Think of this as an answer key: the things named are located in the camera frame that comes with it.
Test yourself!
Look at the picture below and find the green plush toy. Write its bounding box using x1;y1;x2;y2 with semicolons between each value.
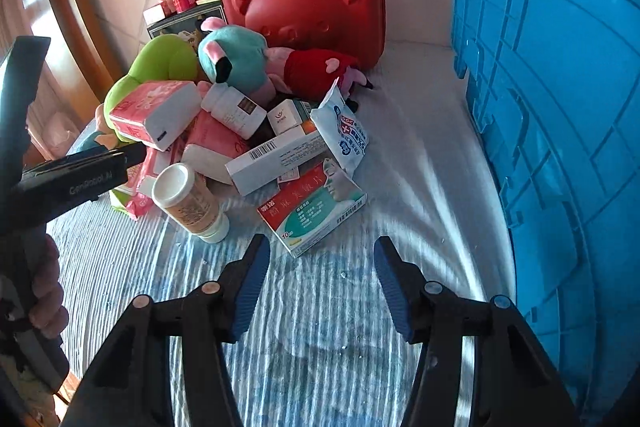
102;34;201;142

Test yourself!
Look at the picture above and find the red green medicine box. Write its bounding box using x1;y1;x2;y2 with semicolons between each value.
257;159;367;258

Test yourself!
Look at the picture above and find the long white barcode box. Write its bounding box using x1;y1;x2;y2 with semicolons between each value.
225;127;328;196

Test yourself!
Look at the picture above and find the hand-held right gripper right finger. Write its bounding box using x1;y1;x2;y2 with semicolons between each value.
372;235;583;427

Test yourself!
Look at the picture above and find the striped blue bed sheet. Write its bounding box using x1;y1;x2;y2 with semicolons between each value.
47;42;516;427

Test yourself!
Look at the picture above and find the white pill bottle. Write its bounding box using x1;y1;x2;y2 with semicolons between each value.
200;84;267;138

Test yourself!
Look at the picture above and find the blue dress pig plush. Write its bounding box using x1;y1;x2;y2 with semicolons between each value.
75;127;121;154

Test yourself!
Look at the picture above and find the wooden padded headboard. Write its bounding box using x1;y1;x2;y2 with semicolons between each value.
35;0;586;142

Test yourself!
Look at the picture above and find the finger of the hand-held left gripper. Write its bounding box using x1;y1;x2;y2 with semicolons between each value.
102;141;149;170

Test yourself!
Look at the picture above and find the black printed box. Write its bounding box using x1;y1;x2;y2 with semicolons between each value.
146;2;226;42

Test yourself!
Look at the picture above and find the small pink white box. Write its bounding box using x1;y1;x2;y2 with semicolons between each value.
143;0;177;25

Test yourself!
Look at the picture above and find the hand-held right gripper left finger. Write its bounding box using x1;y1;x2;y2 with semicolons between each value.
59;233;272;427

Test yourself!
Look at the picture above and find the person's left hand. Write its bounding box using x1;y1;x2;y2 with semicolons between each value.
27;236;70;340

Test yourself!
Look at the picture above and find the white blue packet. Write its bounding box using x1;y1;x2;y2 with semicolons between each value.
310;77;369;172

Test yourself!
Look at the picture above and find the red dress pig plush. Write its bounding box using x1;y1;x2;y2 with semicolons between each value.
267;47;376;104

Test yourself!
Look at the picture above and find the small pink tissue pack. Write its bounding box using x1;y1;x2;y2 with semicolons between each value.
181;109;251;184
109;82;202;152

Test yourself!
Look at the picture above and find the blue plastic crate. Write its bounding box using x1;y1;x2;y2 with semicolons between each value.
450;0;640;413

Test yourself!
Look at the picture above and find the beige jar white lid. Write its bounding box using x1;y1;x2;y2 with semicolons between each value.
151;163;231;244

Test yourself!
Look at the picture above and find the red bear suitcase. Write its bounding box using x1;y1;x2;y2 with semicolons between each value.
221;0;387;70

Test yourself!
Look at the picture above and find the green white box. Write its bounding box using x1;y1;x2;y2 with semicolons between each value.
294;99;321;131

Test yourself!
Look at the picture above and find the teal plush toy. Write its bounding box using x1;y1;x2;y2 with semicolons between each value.
197;18;275;100

